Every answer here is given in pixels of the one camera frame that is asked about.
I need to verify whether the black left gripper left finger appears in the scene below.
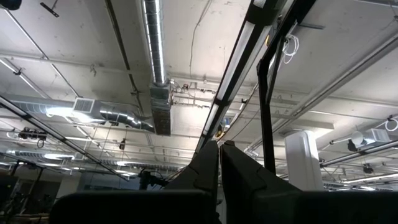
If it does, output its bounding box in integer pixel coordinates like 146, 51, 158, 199
164, 139, 220, 200

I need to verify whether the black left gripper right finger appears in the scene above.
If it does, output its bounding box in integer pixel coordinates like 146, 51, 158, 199
220, 139, 302, 224

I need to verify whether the black machine on stand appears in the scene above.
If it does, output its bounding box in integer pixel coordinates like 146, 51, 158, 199
136, 167, 170, 190

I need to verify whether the white box-shaped device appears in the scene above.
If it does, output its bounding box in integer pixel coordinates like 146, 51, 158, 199
284, 130, 325, 191

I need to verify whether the long white light bar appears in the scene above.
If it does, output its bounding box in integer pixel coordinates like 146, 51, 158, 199
195, 0, 280, 153

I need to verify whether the white ceiling vent unit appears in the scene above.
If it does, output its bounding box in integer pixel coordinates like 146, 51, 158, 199
348, 128, 391, 152

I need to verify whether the grey ceiling conduit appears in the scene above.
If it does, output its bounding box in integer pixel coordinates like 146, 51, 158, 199
248, 34, 398, 152

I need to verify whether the black ceiling-mounted device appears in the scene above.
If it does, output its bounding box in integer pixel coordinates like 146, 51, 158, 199
17, 126, 48, 149

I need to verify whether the black aluminium rig frame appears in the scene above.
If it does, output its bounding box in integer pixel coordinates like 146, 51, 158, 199
256, 0, 318, 175

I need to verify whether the silver duct with vent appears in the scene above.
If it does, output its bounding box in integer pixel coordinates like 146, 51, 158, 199
9, 96, 155, 133

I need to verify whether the silver spiral ceiling duct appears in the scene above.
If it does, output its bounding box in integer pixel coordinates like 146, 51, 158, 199
141, 0, 172, 136

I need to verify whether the dark ceiling light rail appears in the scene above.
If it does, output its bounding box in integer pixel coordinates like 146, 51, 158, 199
0, 95, 130, 181

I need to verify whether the white coiled cable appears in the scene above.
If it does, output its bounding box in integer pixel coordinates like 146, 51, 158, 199
282, 33, 300, 65

